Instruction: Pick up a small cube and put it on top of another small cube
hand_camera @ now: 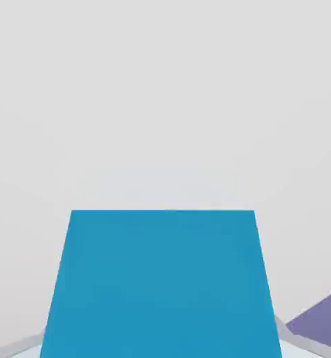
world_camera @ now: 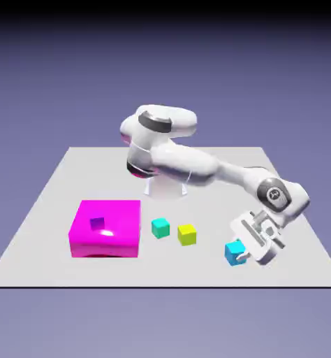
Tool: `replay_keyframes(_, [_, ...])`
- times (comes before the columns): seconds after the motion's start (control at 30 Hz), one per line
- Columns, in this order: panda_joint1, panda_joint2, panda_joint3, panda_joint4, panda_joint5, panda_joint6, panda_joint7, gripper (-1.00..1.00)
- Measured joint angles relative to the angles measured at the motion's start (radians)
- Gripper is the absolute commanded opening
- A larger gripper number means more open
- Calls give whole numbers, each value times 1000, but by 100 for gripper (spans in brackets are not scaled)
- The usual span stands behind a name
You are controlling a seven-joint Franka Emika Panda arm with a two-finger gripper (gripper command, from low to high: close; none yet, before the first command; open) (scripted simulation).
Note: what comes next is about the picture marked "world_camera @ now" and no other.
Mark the small cyan cube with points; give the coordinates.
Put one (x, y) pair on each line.
(234, 251)

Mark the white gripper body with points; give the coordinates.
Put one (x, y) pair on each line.
(252, 240)

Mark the small yellow cube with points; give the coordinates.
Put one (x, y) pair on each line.
(186, 234)

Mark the small teal cube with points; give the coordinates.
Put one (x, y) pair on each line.
(160, 228)

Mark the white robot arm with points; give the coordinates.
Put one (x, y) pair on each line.
(182, 162)

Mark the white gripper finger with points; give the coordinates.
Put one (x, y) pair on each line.
(242, 256)

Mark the small purple cube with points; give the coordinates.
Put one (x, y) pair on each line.
(97, 223)

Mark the large magenta box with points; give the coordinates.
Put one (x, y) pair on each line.
(105, 229)

